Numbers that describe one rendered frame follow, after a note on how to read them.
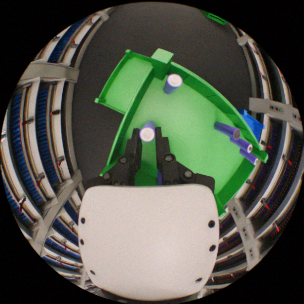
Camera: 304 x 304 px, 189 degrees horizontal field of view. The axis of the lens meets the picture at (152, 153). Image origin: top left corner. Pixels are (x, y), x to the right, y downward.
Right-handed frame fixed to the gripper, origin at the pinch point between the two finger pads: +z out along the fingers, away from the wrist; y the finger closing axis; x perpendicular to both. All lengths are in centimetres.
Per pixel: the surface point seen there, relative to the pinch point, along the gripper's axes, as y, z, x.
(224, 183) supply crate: 19.8, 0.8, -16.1
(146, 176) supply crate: -1.3, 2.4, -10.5
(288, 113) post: 66, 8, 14
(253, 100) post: 67, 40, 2
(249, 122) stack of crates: 46, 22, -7
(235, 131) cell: 12.8, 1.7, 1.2
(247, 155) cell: 22.0, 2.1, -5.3
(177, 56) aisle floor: 14, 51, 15
